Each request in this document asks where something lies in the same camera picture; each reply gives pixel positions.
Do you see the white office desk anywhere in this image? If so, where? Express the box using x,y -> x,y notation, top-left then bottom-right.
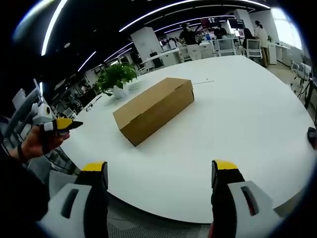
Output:
142,47 -> 184,71

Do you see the green potted plant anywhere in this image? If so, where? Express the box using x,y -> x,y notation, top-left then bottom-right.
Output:
95,63 -> 138,99

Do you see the white mesh office chair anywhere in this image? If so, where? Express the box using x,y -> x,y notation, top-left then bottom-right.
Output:
215,37 -> 237,57
246,39 -> 263,60

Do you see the person's left hand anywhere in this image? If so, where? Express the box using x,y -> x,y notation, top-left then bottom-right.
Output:
21,123 -> 71,159

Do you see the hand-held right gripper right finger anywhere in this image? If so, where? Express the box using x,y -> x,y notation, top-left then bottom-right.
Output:
211,160 -> 282,238

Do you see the brown cardboard shoe box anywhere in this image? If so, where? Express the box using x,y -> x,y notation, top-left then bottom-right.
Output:
112,77 -> 195,147

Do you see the black tripod stand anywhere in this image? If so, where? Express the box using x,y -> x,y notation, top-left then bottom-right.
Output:
298,77 -> 317,111

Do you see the black round object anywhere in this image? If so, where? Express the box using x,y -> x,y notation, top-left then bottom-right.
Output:
307,126 -> 317,147

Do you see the grey mesh chair seat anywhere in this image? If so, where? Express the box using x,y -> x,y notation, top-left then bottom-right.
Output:
106,194 -> 213,238

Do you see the wall display screen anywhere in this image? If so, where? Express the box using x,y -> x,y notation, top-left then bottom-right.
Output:
227,17 -> 247,30

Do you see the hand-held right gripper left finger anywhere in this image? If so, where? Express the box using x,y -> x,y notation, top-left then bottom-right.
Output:
37,161 -> 109,238

